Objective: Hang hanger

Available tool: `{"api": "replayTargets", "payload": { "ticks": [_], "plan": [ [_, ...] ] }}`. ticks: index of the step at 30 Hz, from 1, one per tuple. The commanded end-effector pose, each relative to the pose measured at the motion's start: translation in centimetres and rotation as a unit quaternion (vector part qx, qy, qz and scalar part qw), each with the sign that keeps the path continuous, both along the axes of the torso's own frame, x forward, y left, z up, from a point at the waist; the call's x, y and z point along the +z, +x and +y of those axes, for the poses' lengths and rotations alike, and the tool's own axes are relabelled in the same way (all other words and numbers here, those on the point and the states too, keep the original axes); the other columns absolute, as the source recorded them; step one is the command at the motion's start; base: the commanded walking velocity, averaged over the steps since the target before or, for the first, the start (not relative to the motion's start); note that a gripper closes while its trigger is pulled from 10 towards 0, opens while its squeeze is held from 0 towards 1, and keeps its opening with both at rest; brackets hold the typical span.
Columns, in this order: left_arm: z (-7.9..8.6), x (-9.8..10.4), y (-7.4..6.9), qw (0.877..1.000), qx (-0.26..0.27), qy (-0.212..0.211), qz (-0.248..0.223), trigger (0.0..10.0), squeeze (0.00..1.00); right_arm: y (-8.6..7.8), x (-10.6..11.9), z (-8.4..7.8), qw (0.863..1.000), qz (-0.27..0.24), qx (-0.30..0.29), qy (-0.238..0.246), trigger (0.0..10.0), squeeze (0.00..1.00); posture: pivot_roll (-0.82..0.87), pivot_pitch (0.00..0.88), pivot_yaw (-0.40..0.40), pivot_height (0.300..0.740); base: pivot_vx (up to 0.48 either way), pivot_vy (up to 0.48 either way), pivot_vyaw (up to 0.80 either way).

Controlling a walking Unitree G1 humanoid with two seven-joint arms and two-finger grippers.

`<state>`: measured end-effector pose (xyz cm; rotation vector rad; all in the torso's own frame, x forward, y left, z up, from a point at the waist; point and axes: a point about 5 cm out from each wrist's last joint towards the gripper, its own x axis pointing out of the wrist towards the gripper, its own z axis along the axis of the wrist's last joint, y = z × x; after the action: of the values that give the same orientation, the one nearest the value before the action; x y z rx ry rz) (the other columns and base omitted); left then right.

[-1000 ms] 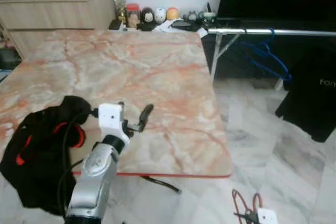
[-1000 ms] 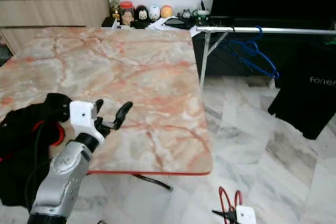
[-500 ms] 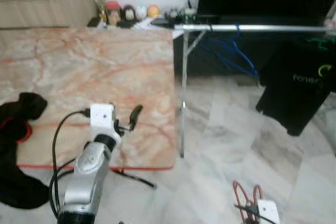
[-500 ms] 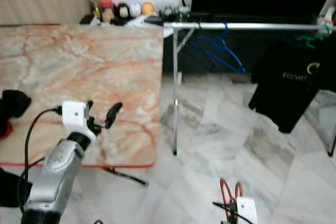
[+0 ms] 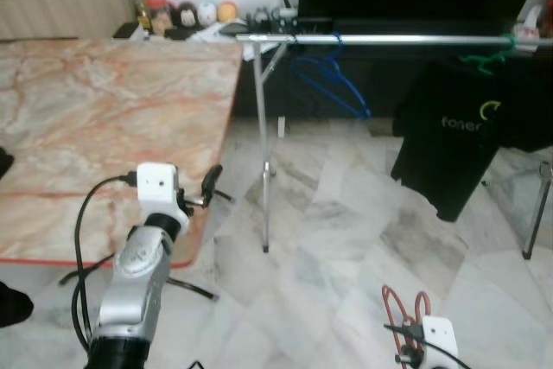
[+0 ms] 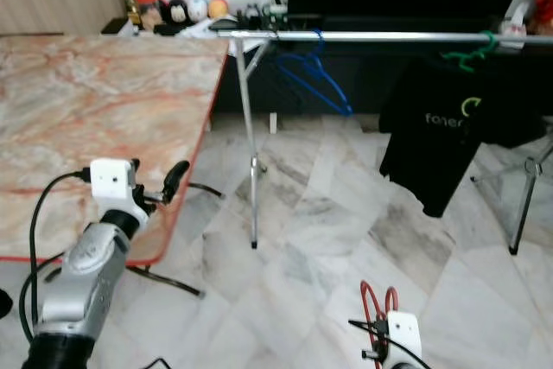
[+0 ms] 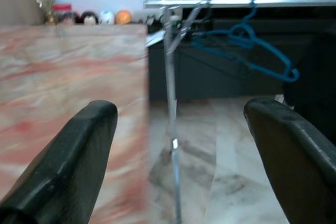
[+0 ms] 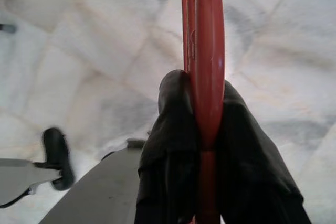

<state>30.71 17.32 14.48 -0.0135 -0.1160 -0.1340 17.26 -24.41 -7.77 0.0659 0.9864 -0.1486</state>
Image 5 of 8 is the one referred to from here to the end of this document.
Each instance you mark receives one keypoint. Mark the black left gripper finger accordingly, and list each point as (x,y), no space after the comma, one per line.
(212,183)

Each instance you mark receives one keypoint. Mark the red plastic hanger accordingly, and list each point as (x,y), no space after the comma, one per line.
(393,317)

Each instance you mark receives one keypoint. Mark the green plastic hanger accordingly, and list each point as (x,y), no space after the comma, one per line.
(484,60)

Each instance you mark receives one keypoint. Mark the marble top folding table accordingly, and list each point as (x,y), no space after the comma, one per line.
(104,110)

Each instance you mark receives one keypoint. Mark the white round plush toy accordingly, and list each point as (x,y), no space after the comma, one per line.
(207,13)

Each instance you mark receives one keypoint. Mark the black round plush toy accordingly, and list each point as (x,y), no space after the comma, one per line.
(184,15)

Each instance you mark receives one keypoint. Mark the black printed t-shirt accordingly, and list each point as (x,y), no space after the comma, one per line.
(441,162)

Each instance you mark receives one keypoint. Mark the red lid jar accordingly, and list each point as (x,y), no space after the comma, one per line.
(156,2)

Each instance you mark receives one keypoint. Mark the black TV cabinet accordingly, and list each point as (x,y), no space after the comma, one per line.
(380,92)

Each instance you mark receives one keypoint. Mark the silver metal clothes rack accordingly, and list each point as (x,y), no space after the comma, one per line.
(389,40)

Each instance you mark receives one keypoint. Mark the white tissue box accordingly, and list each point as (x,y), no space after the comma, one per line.
(529,32)

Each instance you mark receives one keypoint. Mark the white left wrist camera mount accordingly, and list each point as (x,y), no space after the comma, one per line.
(157,183)

